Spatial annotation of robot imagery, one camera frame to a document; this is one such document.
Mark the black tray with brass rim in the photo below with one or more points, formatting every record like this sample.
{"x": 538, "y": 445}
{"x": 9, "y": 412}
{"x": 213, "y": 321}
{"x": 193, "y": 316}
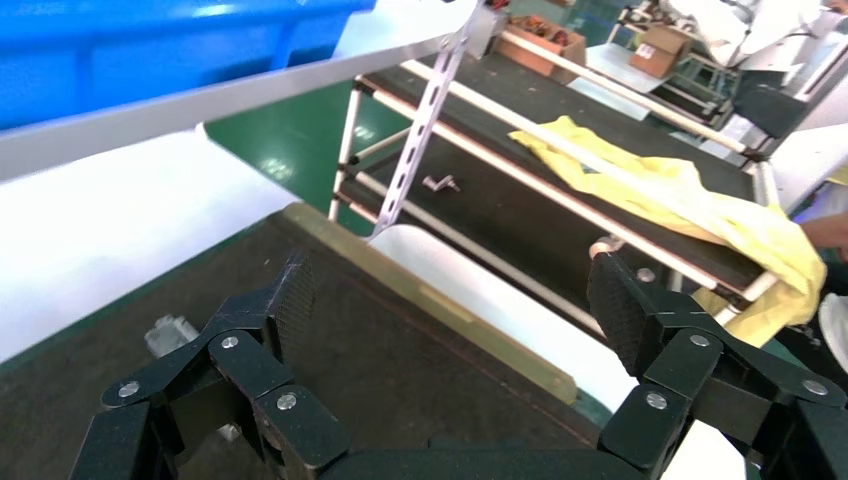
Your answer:
{"x": 371, "y": 344}

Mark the cardboard box with label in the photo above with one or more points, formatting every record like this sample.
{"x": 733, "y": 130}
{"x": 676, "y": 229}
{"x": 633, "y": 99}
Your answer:
{"x": 662, "y": 56}

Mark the open cardboard box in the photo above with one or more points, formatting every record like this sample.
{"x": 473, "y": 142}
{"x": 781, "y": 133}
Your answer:
{"x": 530, "y": 56}

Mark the yellow cloth garment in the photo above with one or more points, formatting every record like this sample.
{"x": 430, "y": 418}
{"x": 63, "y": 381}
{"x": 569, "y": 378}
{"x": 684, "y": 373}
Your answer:
{"x": 729, "y": 225}

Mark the white flat board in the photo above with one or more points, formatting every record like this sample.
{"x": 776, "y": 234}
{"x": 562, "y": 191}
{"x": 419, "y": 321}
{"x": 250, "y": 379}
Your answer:
{"x": 616, "y": 63}

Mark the blue plastic bin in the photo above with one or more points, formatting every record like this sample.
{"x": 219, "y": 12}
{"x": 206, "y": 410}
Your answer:
{"x": 132, "y": 53}

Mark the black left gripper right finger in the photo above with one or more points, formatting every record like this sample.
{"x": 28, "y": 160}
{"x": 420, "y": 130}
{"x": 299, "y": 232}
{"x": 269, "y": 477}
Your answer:
{"x": 682, "y": 358}

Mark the white slotted metal rack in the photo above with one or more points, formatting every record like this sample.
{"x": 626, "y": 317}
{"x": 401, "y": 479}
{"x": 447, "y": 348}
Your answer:
{"x": 199, "y": 106}

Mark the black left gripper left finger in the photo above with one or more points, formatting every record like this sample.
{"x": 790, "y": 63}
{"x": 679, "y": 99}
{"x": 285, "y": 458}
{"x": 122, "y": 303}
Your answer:
{"x": 252, "y": 371}

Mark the small grey metal fitting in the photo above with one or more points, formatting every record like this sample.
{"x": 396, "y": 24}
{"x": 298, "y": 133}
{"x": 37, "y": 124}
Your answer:
{"x": 440, "y": 183}

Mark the grey metal box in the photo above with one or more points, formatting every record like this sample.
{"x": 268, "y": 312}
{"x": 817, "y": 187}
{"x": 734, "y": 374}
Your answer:
{"x": 490, "y": 30}

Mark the beige round pipe cap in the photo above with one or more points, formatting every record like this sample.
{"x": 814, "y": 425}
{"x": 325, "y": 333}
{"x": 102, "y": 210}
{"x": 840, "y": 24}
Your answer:
{"x": 606, "y": 247}

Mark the black cart with white pipes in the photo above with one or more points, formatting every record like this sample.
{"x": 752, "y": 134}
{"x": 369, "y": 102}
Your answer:
{"x": 530, "y": 199}

